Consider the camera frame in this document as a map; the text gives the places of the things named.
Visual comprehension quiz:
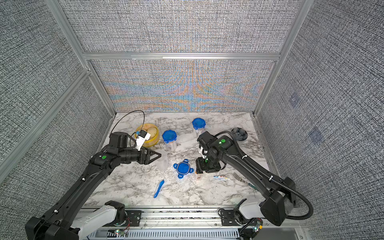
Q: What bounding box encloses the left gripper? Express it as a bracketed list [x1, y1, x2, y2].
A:
[119, 145, 162, 165]

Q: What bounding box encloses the clear container front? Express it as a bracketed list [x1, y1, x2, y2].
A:
[155, 151, 169, 171]

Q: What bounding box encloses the toothpaste tube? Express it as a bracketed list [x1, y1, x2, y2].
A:
[213, 176, 230, 181]

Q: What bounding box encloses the blue lid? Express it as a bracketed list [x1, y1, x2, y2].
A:
[173, 159, 195, 179]
[192, 118, 206, 130]
[162, 130, 177, 144]

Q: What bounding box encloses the blue toothbrush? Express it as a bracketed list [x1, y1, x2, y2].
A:
[154, 180, 165, 198]

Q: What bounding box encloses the blue lid back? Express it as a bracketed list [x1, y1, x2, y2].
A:
[192, 118, 206, 130]

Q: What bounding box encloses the orange cap bottle front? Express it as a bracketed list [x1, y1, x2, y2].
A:
[196, 174, 203, 181]

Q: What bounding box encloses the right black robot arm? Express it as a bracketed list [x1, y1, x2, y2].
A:
[197, 131, 314, 226]

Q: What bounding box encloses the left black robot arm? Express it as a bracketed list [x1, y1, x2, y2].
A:
[25, 132, 162, 240]

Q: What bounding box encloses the yellow bamboo steamer basket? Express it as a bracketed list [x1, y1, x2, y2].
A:
[136, 123, 160, 148]

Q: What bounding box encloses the dark blue bowl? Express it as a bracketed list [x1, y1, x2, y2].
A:
[231, 128, 248, 142]

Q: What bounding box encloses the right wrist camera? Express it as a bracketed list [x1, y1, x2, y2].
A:
[199, 145, 208, 159]

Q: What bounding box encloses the green handled fork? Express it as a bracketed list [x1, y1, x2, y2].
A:
[233, 173, 258, 191]

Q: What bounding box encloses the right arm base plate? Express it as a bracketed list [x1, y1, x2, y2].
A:
[218, 209, 244, 227]

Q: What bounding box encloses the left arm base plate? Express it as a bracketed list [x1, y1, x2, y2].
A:
[112, 210, 142, 227]

